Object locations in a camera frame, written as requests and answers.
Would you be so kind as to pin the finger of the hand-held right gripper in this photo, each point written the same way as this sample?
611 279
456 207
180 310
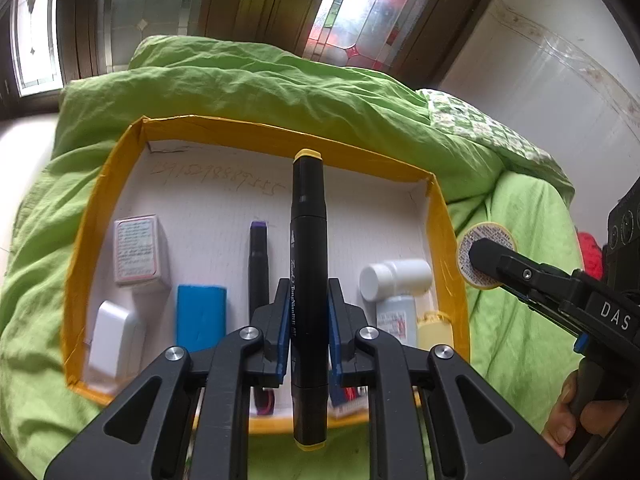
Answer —
520 272

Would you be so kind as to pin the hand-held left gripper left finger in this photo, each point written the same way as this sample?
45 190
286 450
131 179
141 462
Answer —
285 315

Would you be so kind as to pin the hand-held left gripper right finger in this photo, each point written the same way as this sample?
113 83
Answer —
334 315

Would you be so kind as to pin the black marker purple caps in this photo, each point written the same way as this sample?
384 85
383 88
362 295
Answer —
259 270

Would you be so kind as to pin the round yellow tin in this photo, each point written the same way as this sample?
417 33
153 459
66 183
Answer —
470 237

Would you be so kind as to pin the white bottle green label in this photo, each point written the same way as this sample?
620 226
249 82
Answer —
395 280

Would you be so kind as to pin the black marker yellow caps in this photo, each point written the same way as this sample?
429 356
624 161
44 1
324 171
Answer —
307 240

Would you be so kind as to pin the blue battery pack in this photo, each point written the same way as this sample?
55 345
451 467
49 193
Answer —
200 315

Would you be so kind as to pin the small grey barcode box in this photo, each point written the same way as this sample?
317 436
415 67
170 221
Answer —
140 250

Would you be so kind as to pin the yellow taped cardboard box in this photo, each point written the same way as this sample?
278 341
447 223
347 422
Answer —
95 205

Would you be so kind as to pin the person's right hand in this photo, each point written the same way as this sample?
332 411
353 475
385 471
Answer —
562 420

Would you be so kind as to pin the red cloth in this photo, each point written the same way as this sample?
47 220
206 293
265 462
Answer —
590 255

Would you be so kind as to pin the small yellow plastic container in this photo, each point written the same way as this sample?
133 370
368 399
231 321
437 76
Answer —
435 330

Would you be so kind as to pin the white power adapter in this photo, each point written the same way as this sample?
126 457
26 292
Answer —
115 340

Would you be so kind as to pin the green blanket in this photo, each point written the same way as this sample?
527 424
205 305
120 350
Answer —
250 85

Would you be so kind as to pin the stained glass window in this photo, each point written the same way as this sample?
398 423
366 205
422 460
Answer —
380 10

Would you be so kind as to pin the frosted glass window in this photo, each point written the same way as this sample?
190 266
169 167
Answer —
35 45
145 5

